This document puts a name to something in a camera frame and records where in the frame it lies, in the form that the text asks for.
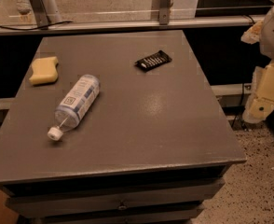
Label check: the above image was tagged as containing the clear blue-label plastic bottle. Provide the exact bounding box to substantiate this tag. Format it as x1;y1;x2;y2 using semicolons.
48;75;100;141

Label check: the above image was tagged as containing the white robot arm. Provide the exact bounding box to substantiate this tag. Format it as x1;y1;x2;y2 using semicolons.
241;6;274;123

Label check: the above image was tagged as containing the grey drawer cabinet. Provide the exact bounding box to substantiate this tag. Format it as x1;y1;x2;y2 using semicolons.
0;31;245;224

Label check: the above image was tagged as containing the yellow sponge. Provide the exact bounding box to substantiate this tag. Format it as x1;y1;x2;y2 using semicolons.
29;57;58;85

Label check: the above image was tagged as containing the metal bracket post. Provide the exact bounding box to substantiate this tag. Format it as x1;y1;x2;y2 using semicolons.
158;0;171;25

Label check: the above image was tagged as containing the black cable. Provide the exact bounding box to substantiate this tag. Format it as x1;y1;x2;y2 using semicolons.
0;20;75;32

